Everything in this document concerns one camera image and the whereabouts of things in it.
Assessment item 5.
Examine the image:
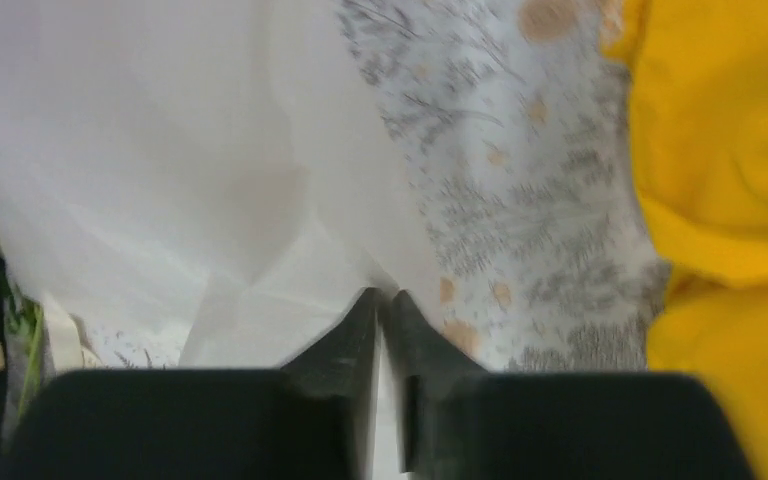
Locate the yellow cloth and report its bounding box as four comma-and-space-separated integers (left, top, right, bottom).
601, 0, 768, 479

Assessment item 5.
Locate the cream ribbon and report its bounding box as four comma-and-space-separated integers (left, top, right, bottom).
40, 292, 104, 374

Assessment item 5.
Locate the white wrapping paper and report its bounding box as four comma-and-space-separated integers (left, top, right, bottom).
0, 0, 448, 480

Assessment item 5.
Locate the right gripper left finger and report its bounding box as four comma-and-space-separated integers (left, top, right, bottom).
281, 287, 381, 479

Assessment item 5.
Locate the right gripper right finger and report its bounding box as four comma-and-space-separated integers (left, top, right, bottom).
383, 290, 487, 479

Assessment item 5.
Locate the floral tablecloth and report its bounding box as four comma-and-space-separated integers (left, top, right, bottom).
63, 1, 662, 371

